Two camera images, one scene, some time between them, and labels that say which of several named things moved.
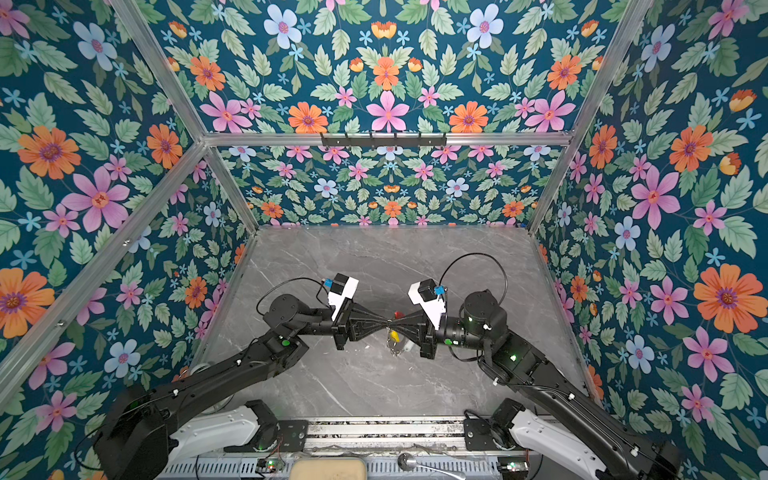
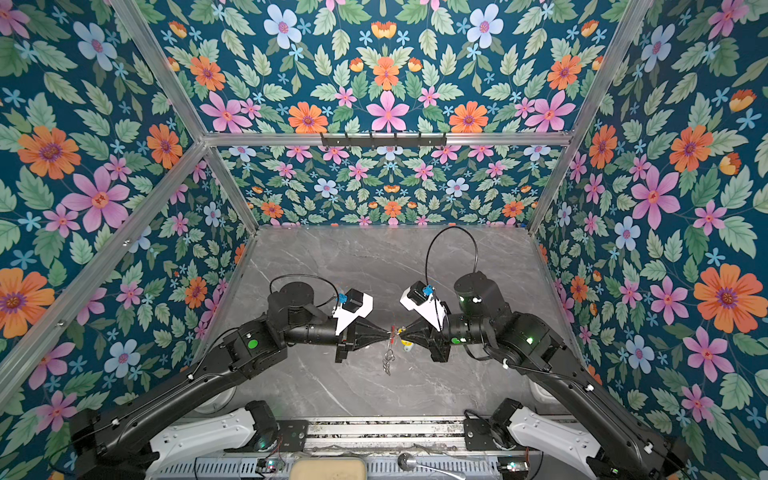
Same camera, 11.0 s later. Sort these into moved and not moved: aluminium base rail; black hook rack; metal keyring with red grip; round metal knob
Moved: metal keyring with red grip
Not moved: round metal knob; black hook rack; aluminium base rail
